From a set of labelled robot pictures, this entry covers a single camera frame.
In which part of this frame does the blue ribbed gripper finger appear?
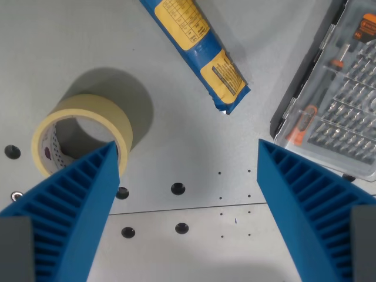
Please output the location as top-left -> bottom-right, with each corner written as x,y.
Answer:
0,140 -> 121,282
256,139 -> 376,282

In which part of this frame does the yellow masking tape roll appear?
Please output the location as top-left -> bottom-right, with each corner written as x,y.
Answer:
31,93 -> 133,178

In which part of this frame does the clear screwdriver bit set case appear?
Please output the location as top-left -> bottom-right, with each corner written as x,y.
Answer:
270,0 -> 376,183

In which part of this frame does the blue and yellow snack wrapper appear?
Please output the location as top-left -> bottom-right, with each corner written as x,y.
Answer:
139,0 -> 251,115

